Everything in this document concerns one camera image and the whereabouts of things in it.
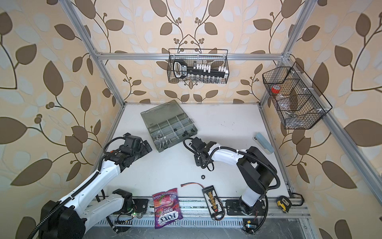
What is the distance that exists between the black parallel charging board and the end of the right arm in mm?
156

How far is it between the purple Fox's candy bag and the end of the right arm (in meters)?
0.21

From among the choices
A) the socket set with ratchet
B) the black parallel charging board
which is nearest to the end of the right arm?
the black parallel charging board

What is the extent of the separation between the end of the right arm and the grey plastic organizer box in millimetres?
260

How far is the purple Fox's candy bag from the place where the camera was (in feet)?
2.32

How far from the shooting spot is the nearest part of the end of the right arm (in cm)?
65

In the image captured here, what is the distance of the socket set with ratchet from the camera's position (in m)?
0.83

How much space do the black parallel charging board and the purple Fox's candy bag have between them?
0.15 metres

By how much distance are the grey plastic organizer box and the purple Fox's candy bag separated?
275mm

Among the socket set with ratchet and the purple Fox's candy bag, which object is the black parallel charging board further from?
the socket set with ratchet

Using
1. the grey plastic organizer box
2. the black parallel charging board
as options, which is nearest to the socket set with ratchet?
the grey plastic organizer box

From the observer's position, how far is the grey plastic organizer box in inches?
38.9
